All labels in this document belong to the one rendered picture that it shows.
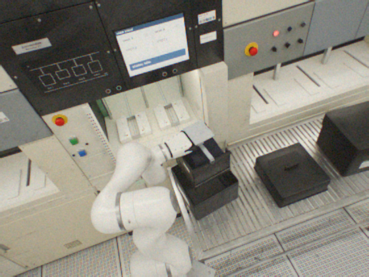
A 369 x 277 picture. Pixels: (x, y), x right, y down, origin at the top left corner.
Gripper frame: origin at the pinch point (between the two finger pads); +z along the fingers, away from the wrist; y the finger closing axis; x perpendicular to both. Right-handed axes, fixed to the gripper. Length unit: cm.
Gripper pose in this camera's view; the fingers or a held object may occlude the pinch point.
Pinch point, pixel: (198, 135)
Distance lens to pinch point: 124.7
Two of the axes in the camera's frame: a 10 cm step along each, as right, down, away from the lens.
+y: 4.7, 6.2, -6.3
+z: 8.7, -4.3, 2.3
